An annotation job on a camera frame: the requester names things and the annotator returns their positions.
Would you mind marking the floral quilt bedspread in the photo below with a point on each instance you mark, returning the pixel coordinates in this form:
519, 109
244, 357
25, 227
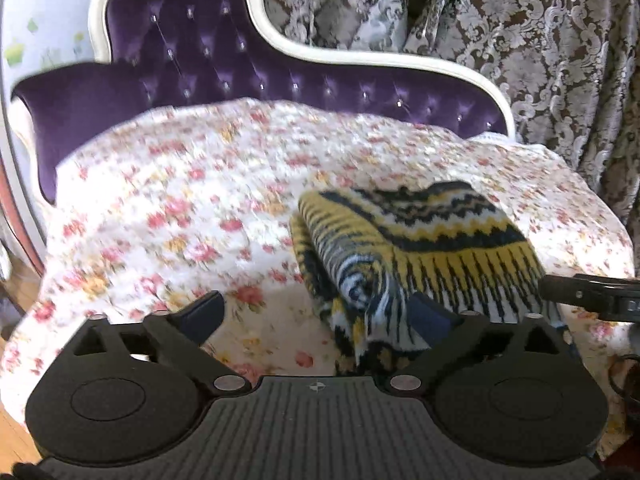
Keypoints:
157, 211

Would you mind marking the brown silver damask curtain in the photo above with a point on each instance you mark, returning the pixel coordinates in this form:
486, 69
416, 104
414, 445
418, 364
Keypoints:
569, 68

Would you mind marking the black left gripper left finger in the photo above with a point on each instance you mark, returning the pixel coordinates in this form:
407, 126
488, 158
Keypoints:
178, 338

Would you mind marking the red pole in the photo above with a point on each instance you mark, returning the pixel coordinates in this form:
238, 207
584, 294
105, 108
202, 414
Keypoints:
16, 224

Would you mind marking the yellow navy white knit sweater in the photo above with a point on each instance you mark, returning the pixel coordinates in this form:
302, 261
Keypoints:
363, 253

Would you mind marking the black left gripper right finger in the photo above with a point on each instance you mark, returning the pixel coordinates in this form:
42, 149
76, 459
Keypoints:
450, 338

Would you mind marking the purple tufted white-framed sofa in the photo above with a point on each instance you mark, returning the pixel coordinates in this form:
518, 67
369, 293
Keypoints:
153, 53

